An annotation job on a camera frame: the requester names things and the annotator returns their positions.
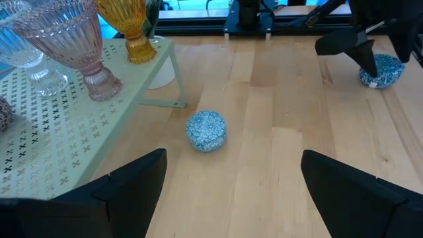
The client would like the green leafy plant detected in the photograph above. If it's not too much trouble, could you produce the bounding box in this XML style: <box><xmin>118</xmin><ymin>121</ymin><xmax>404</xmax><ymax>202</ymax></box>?
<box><xmin>143</xmin><ymin>0</ymin><xmax>163</xmax><ymax>39</ymax></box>

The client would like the purple patterned candle tin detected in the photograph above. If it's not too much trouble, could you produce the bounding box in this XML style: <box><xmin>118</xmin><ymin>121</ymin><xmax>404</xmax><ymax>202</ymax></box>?
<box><xmin>0</xmin><ymin>95</ymin><xmax>13</xmax><ymax>133</ymax></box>

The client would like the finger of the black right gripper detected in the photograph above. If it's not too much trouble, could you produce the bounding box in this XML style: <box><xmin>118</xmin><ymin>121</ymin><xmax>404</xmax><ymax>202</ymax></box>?
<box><xmin>387</xmin><ymin>18</ymin><xmax>419</xmax><ymax>64</ymax></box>
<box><xmin>314</xmin><ymin>28</ymin><xmax>379</xmax><ymax>79</ymax></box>

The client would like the clear glass candle holder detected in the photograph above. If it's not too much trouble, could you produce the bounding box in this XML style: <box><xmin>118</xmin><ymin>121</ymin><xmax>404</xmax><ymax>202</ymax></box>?
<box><xmin>0</xmin><ymin>0</ymin><xmax>69</xmax><ymax>97</ymax></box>

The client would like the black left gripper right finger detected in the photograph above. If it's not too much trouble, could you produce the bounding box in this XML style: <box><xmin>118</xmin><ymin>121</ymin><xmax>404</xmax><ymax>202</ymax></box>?
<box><xmin>300</xmin><ymin>149</ymin><xmax>423</xmax><ymax>238</ymax></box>

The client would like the amber glass candle holder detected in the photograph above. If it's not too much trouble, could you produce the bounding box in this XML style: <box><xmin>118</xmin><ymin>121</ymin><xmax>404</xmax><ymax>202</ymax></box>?
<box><xmin>94</xmin><ymin>0</ymin><xmax>157</xmax><ymax>65</ymax></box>

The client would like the pink glass candle holder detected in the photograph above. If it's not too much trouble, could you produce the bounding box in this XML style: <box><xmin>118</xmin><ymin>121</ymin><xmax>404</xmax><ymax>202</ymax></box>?
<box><xmin>13</xmin><ymin>0</ymin><xmax>123</xmax><ymax>102</ymax></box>

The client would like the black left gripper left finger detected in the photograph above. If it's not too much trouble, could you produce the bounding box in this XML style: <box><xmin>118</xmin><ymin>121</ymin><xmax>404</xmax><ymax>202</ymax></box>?
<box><xmin>51</xmin><ymin>147</ymin><xmax>168</xmax><ymax>238</ymax></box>

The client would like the green perforated metal shelf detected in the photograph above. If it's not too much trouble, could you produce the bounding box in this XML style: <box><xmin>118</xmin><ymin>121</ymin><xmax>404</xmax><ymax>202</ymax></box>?
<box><xmin>0</xmin><ymin>36</ymin><xmax>188</xmax><ymax>201</ymax></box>

